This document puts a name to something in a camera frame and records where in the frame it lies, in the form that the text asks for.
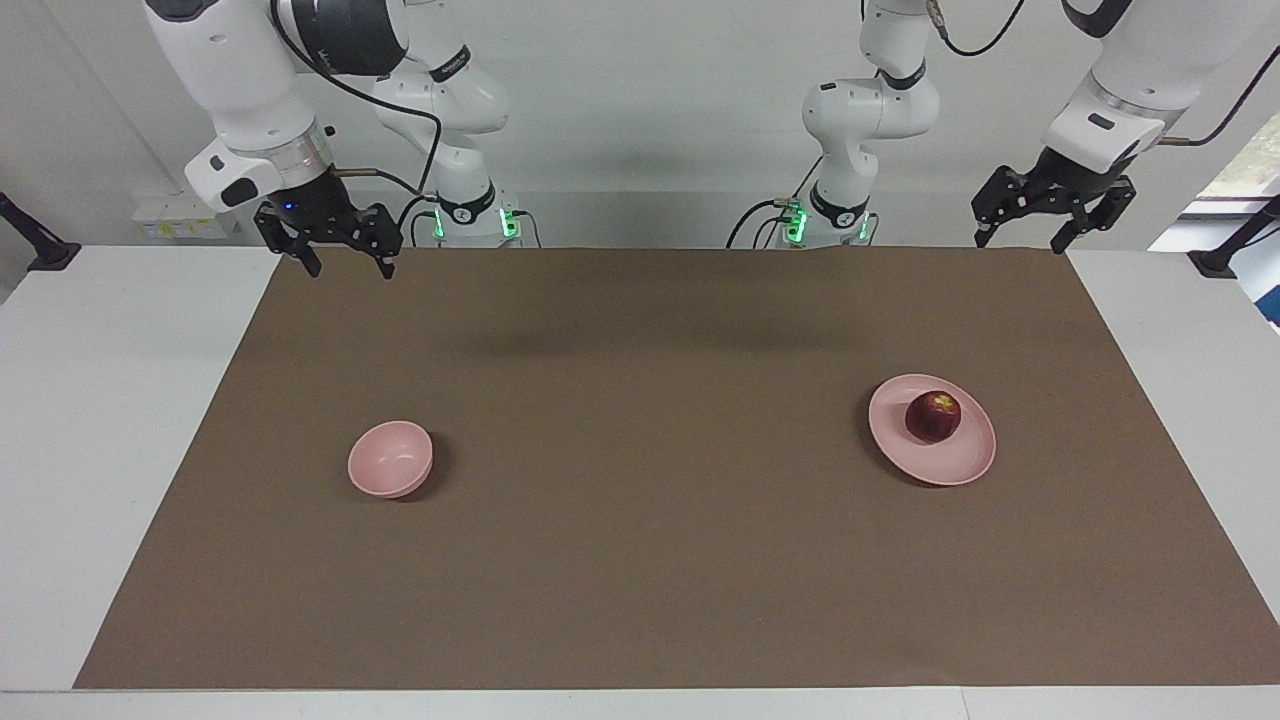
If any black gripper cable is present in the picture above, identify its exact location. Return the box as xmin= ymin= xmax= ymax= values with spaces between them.
xmin=925 ymin=0 xmax=1280 ymax=149
xmin=268 ymin=0 xmax=443 ymax=236

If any pink bowl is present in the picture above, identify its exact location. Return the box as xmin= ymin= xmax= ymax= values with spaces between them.
xmin=347 ymin=420 xmax=435 ymax=499

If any black clamp stand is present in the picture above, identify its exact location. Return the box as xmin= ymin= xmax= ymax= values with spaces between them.
xmin=1188 ymin=195 xmax=1280 ymax=279
xmin=0 ymin=190 xmax=81 ymax=273

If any brown table mat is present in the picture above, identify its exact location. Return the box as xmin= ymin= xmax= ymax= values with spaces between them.
xmin=73 ymin=247 xmax=1280 ymax=691

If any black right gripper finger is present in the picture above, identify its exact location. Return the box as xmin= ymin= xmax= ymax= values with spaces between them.
xmin=255 ymin=200 xmax=323 ymax=279
xmin=350 ymin=203 xmax=403 ymax=281

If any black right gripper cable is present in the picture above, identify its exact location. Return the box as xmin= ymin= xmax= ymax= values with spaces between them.
xmin=268 ymin=0 xmax=443 ymax=236

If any white wall socket strip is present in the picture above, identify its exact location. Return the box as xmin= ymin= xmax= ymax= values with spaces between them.
xmin=133 ymin=195 xmax=229 ymax=243

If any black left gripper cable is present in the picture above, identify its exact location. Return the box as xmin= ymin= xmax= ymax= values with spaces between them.
xmin=925 ymin=0 xmax=1280 ymax=149

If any pink plate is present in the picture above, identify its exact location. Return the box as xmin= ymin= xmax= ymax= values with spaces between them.
xmin=868 ymin=374 xmax=998 ymax=488

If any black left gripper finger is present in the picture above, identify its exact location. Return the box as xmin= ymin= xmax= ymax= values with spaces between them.
xmin=1050 ymin=177 xmax=1138 ymax=256
xmin=972 ymin=165 xmax=1041 ymax=249

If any bright window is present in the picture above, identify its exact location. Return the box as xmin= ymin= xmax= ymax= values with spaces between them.
xmin=1148 ymin=110 xmax=1280 ymax=331

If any black left base cable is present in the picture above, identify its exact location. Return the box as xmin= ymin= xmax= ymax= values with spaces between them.
xmin=727 ymin=155 xmax=826 ymax=249

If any red apple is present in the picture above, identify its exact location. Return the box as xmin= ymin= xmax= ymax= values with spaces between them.
xmin=905 ymin=390 xmax=963 ymax=445

